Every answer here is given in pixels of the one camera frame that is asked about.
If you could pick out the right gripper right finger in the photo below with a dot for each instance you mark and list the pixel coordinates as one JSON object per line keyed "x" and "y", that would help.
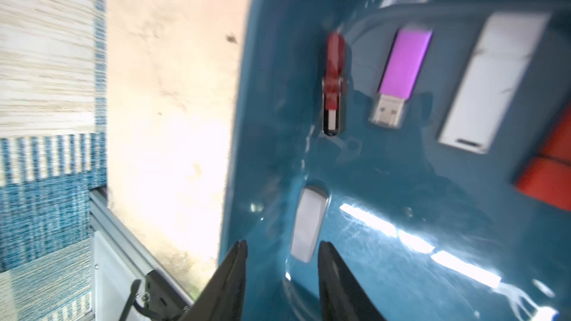
{"x": 341, "y": 296}

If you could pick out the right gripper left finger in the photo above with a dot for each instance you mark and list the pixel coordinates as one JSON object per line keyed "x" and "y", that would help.
{"x": 224, "y": 295}

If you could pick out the grey usb flash drive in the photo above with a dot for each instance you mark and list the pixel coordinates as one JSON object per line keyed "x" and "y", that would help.
{"x": 309, "y": 217}

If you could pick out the teal plastic storage box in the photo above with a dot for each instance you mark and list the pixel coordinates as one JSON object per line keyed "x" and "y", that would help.
{"x": 430, "y": 232}

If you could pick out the red usb flash drive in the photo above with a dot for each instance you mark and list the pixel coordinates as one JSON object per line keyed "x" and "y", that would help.
{"x": 546, "y": 174}

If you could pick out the dark red swivel usb drive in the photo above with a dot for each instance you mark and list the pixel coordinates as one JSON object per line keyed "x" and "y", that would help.
{"x": 334, "y": 85}

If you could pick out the purple usb flash drive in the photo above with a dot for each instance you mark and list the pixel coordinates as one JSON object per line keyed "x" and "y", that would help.
{"x": 400, "y": 75}

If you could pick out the white usb flash drive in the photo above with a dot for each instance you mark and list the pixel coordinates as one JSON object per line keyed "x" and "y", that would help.
{"x": 499, "y": 61}

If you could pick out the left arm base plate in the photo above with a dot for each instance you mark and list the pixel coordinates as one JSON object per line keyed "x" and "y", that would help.
{"x": 154, "y": 298}

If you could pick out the aluminium front rail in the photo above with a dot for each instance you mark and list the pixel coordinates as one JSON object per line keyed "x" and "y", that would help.
{"x": 118, "y": 258}

